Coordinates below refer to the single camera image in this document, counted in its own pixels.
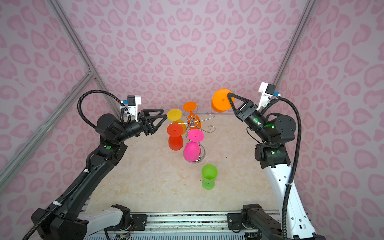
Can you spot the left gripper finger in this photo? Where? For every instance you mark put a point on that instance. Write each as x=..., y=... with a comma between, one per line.
x=152, y=114
x=153, y=123

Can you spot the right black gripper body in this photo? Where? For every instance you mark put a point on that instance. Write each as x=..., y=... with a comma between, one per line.
x=255, y=121

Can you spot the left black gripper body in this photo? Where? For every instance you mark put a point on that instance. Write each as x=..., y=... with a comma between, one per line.
x=140, y=128

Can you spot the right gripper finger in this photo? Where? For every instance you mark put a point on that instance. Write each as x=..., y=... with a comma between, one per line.
x=232, y=98
x=246, y=104

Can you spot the orange wine glass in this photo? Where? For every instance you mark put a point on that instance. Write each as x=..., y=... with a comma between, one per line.
x=220, y=102
x=194, y=121

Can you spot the pink wine glass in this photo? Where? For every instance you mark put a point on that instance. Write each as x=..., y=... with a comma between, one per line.
x=192, y=149

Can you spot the green wine glass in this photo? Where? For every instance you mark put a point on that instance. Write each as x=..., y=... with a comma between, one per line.
x=209, y=175

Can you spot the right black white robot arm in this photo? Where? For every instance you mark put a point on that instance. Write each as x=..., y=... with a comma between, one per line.
x=278, y=154

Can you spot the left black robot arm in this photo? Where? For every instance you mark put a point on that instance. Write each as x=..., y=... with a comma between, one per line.
x=60, y=220

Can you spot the red wine glass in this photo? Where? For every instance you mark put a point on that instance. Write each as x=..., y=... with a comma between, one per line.
x=175, y=131

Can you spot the yellow wine glass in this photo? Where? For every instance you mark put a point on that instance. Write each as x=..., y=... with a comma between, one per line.
x=175, y=116

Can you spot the left diagonal aluminium strut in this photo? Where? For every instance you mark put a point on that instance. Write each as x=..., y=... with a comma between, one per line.
x=20, y=159

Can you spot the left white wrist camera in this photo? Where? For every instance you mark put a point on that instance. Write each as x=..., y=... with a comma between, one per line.
x=130, y=106

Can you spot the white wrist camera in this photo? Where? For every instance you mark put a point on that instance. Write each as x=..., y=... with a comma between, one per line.
x=130, y=106
x=268, y=91

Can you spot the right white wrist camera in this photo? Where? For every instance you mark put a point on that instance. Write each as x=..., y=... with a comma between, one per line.
x=268, y=91

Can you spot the chrome wire glass rack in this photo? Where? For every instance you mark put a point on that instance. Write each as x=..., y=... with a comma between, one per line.
x=211, y=129

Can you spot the right corner aluminium post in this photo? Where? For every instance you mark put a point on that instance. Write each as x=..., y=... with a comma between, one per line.
x=309, y=9

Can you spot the corner aluminium post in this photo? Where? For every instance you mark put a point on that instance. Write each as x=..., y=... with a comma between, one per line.
x=81, y=57
x=309, y=9

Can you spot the left corner aluminium post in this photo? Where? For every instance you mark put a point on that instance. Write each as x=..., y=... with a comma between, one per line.
x=81, y=57

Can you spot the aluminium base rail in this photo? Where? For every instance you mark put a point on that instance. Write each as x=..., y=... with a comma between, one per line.
x=186, y=225

